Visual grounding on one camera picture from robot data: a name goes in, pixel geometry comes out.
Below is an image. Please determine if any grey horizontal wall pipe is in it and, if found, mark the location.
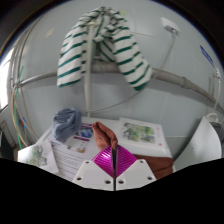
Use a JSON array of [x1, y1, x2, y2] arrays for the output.
[[16, 61, 224, 108]]

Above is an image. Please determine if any brown towel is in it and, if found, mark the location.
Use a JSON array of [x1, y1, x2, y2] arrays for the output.
[[91, 121, 175, 181]]

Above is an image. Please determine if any yellow hose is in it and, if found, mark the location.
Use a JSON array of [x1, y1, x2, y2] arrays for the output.
[[9, 88, 28, 148]]

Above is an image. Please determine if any white paper sheet with table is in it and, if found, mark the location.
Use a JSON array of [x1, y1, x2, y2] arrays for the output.
[[49, 139, 98, 183]]

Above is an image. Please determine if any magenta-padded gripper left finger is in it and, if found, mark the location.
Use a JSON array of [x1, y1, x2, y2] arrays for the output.
[[71, 145, 116, 191]]

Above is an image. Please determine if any green white striped shirt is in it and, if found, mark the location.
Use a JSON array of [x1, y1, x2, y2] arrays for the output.
[[56, 5, 154, 92]]

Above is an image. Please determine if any crumpled blue-grey cloth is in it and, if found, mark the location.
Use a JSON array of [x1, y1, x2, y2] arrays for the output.
[[52, 107, 83, 144]]

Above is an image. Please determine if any pale wall label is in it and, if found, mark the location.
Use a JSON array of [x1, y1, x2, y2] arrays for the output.
[[44, 28, 55, 39]]

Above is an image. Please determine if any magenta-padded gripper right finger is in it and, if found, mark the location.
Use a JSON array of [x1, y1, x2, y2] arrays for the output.
[[115, 144, 158, 191]]

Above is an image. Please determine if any wall faucet with white hose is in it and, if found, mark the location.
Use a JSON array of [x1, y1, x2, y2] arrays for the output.
[[205, 68, 223, 123]]

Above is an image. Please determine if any small colourful leaflet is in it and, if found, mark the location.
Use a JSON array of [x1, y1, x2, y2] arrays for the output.
[[66, 123, 96, 154]]

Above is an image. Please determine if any window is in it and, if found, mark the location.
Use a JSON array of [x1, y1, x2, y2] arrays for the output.
[[0, 49, 16, 111]]

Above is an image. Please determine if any green hose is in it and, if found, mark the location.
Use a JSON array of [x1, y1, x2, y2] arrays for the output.
[[12, 64, 26, 151]]

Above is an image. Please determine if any blue wall sign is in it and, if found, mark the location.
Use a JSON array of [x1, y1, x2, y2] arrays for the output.
[[199, 44, 215, 68]]

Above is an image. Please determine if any white wall socket box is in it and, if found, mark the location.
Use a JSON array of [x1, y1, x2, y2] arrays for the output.
[[161, 16, 181, 36]]

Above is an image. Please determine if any white cable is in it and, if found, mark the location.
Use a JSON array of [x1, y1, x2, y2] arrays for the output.
[[86, 33, 177, 114]]

